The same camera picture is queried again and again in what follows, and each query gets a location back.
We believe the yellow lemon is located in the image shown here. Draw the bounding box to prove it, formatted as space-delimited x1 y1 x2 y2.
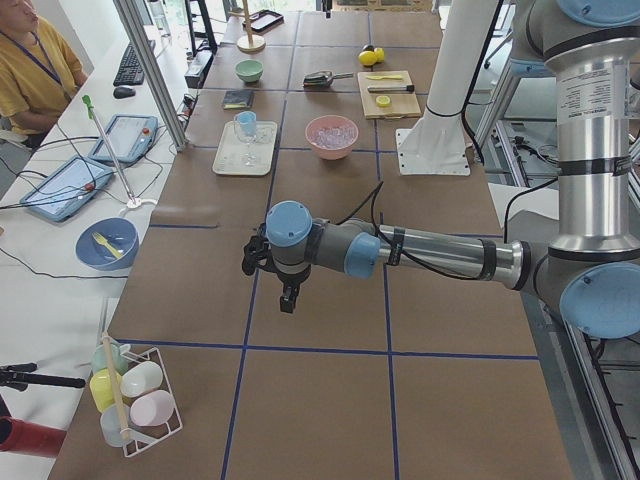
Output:
374 47 385 63
358 50 378 67

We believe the black keyboard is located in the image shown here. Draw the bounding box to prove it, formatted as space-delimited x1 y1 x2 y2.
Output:
113 43 145 87

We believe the yellow plastic knife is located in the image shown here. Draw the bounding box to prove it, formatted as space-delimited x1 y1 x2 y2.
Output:
365 74 403 81

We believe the blue bowl with fork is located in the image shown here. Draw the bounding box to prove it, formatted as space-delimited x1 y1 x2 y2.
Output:
75 217 139 271

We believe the pink bowl of ice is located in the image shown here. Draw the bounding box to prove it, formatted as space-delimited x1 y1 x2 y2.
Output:
305 115 359 160

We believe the clear wine glass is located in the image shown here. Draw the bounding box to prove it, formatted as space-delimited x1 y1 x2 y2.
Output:
233 118 257 167

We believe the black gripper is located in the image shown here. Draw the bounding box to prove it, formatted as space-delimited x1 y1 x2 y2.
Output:
241 225 309 314

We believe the red cylinder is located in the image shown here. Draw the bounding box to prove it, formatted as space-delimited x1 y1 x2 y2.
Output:
1 417 66 458

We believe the aluminium frame post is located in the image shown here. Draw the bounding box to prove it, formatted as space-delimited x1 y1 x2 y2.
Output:
113 0 187 152

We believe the black tripod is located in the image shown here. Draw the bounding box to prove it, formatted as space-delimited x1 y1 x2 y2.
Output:
1 362 86 392

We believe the wooden cutting board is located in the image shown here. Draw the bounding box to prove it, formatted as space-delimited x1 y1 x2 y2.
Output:
357 70 422 119

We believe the green bowl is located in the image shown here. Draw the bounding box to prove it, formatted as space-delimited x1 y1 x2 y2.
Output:
235 59 264 84

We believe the blue plastic cup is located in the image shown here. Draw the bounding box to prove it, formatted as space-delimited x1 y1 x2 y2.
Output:
234 111 257 143

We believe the person in yellow shirt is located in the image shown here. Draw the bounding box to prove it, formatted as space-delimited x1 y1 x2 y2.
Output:
1 1 88 146

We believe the teach pendant tablet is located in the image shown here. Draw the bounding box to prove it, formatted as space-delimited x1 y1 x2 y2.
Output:
105 114 159 167
20 155 113 222

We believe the white wire cup rack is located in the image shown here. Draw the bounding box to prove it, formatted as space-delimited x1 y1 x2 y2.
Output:
89 333 183 458

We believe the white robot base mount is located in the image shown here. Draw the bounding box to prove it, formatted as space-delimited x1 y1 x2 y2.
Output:
396 0 502 176

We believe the lemon half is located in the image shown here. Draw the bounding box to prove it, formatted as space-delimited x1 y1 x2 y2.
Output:
375 95 392 108

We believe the metal ice scoop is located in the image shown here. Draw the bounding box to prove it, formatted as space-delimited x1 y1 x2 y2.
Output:
303 71 354 88

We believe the cream bear tray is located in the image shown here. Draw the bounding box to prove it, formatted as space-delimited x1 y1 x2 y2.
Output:
212 121 278 177

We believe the wooden stand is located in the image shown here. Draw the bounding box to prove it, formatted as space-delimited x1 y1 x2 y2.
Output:
236 0 266 54

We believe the black computer mouse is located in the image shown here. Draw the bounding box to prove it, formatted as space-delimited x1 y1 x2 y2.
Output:
113 86 136 99

